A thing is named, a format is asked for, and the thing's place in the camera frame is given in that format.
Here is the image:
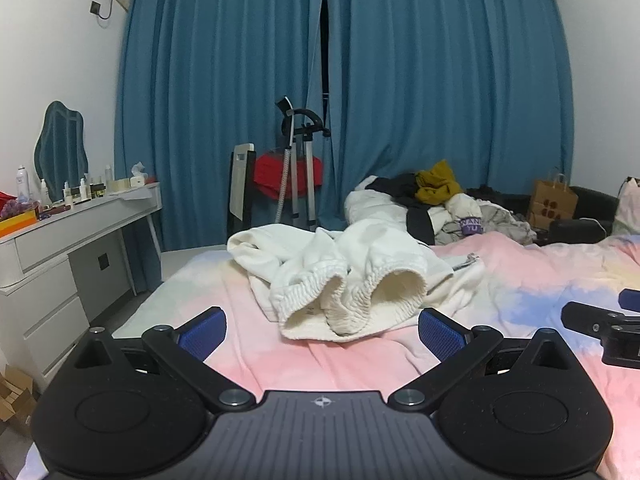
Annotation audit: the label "row of cosmetic bottles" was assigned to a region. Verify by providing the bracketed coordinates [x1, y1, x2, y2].
[14, 164, 121, 211]

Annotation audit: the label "wall socket with cable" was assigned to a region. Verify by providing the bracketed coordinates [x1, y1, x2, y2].
[89, 0, 127, 22]

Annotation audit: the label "white puffer jacket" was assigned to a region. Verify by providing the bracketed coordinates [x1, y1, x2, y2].
[345, 176, 436, 243]

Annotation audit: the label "black chair with white back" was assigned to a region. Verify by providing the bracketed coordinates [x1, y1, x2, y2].
[227, 143, 257, 236]

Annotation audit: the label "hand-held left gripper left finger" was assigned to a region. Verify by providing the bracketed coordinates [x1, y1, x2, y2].
[70, 306, 257, 413]

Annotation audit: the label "orange box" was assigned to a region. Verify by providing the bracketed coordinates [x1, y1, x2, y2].
[0, 208, 40, 238]

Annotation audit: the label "mustard yellow cloth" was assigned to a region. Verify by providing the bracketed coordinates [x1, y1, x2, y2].
[415, 160, 463, 206]

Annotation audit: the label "black sofa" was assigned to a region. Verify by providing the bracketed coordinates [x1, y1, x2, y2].
[467, 185, 621, 246]

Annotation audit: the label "grey cloth with purple label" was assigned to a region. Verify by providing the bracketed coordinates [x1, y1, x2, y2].
[430, 192, 538, 247]

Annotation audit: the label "pastel pillow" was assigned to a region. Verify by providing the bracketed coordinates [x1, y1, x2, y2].
[612, 177, 640, 236]

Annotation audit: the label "cardboard box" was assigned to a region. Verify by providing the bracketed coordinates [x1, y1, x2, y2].
[0, 364, 38, 438]

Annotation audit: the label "red cloth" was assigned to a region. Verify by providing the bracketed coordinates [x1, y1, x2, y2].
[252, 152, 323, 201]

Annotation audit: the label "white sweatpants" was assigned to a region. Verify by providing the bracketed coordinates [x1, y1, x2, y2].
[227, 217, 486, 343]

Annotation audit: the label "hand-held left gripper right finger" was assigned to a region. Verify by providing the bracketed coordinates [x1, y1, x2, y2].
[387, 307, 576, 413]

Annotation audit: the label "white dressing table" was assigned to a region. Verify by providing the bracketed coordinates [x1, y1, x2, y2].
[0, 182, 163, 378]

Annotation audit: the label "black case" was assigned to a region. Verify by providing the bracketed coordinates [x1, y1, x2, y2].
[549, 219, 607, 244]

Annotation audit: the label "pastel bed blanket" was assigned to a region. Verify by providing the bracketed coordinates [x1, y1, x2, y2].
[112, 232, 640, 480]

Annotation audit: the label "brown paper bag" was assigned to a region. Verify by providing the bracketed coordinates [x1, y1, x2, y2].
[528, 167, 579, 231]

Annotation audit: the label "black cloth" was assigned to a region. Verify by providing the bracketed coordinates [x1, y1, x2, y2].
[365, 172, 426, 206]

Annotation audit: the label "garment steamer stand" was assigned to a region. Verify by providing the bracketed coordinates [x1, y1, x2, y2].
[274, 96, 332, 233]

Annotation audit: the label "wavy mirror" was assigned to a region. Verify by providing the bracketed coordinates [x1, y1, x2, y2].
[34, 101, 89, 188]

